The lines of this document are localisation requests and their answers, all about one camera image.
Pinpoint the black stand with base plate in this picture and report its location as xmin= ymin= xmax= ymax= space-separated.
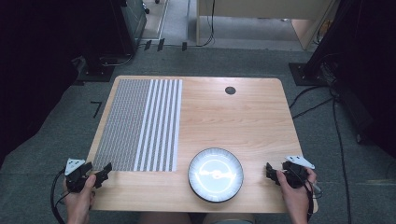
xmin=72 ymin=0 xmax=138 ymax=86
xmin=288 ymin=0 xmax=396 ymax=88

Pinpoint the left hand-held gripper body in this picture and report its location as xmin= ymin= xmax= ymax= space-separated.
xmin=64 ymin=158 xmax=98 ymax=194

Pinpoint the black hanging cable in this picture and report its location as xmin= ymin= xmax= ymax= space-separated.
xmin=195 ymin=0 xmax=217 ymax=49

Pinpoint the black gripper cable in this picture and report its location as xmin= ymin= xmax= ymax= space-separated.
xmin=49 ymin=169 xmax=70 ymax=224
xmin=305 ymin=174 xmax=324 ymax=222

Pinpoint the grey white striped placemat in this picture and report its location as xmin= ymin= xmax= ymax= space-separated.
xmin=92 ymin=77 xmax=184 ymax=173

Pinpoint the person's right hand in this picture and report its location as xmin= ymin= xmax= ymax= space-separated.
xmin=275 ymin=168 xmax=318 ymax=219

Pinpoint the person's left hand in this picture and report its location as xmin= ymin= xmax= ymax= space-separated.
xmin=63 ymin=174 xmax=98 ymax=219

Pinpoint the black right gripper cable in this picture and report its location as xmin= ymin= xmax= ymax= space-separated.
xmin=305 ymin=174 xmax=324 ymax=222

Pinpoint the long black floor cable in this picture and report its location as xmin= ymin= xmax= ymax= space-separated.
xmin=330 ymin=91 xmax=353 ymax=224

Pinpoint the dark green cabinet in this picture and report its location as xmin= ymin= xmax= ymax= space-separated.
xmin=120 ymin=0 xmax=148 ymax=49

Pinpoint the white plate with black rim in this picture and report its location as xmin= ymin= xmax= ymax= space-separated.
xmin=187 ymin=147 xmax=246 ymax=204

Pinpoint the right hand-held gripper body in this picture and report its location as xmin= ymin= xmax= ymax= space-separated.
xmin=281 ymin=154 xmax=317 ymax=189

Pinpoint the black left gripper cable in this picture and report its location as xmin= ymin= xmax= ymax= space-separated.
xmin=49 ymin=169 xmax=70 ymax=224

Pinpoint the beige wooden desk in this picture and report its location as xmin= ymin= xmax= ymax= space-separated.
xmin=195 ymin=0 xmax=339 ymax=51

